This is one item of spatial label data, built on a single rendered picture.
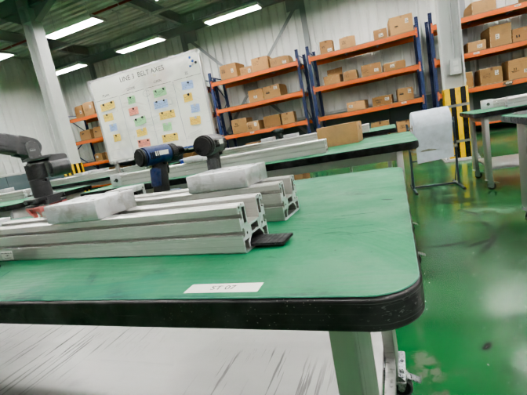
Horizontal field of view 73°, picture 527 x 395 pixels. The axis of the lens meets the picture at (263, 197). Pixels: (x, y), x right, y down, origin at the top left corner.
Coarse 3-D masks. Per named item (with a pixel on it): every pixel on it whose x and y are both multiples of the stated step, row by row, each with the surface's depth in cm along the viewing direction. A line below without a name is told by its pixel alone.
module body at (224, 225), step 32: (32, 224) 84; (64, 224) 78; (96, 224) 74; (128, 224) 72; (160, 224) 68; (192, 224) 64; (224, 224) 61; (256, 224) 66; (0, 256) 91; (32, 256) 86; (64, 256) 81; (96, 256) 76; (128, 256) 73
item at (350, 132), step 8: (320, 128) 274; (328, 128) 267; (336, 128) 264; (344, 128) 262; (352, 128) 260; (360, 128) 269; (320, 136) 271; (328, 136) 268; (336, 136) 266; (344, 136) 263; (352, 136) 261; (360, 136) 267; (328, 144) 270; (336, 144) 267; (344, 144) 265; (296, 176) 442; (304, 176) 445
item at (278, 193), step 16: (288, 176) 83; (160, 192) 101; (176, 192) 97; (208, 192) 84; (224, 192) 82; (240, 192) 80; (256, 192) 80; (272, 192) 78; (288, 192) 83; (272, 208) 78; (288, 208) 85
